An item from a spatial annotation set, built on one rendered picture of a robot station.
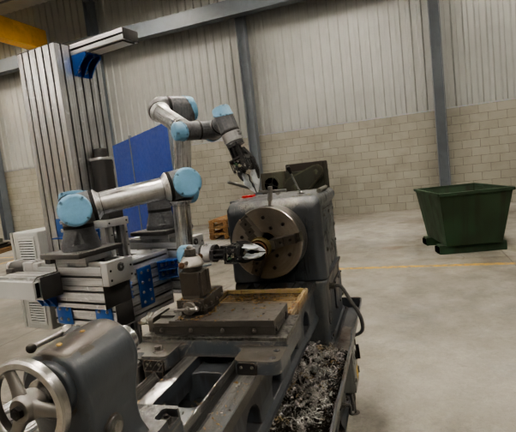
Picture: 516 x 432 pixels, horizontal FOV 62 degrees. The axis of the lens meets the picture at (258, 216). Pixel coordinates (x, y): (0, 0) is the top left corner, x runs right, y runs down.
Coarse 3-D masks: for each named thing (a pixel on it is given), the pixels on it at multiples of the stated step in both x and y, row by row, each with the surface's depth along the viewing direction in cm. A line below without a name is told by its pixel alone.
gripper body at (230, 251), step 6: (216, 246) 173; (228, 246) 166; (234, 246) 165; (240, 246) 170; (210, 252) 168; (216, 252) 170; (222, 252) 167; (228, 252) 166; (234, 252) 165; (240, 252) 170; (210, 258) 168; (216, 258) 169; (222, 258) 168; (228, 258) 167; (234, 258) 166; (240, 258) 168
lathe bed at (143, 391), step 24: (264, 288) 194; (312, 288) 188; (312, 312) 191; (192, 360) 126; (216, 360) 139; (144, 384) 115; (168, 384) 112; (192, 384) 123; (216, 384) 109; (240, 384) 108; (264, 384) 122; (288, 384) 140; (192, 408) 104; (216, 408) 98; (240, 408) 99; (264, 408) 119
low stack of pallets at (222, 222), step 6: (222, 216) 1035; (210, 222) 962; (222, 222) 1017; (210, 228) 962; (216, 228) 958; (222, 228) 954; (210, 234) 967; (216, 234) 960; (222, 234) 956; (228, 234) 952
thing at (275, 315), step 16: (224, 304) 141; (240, 304) 139; (256, 304) 137; (272, 304) 135; (160, 320) 135; (192, 320) 129; (208, 320) 127; (224, 320) 126; (240, 320) 124; (256, 320) 123; (272, 320) 121
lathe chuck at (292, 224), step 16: (256, 208) 184; (272, 208) 182; (256, 224) 185; (272, 224) 183; (288, 224) 181; (240, 240) 188; (304, 240) 185; (272, 256) 185; (288, 256) 183; (272, 272) 186; (288, 272) 184
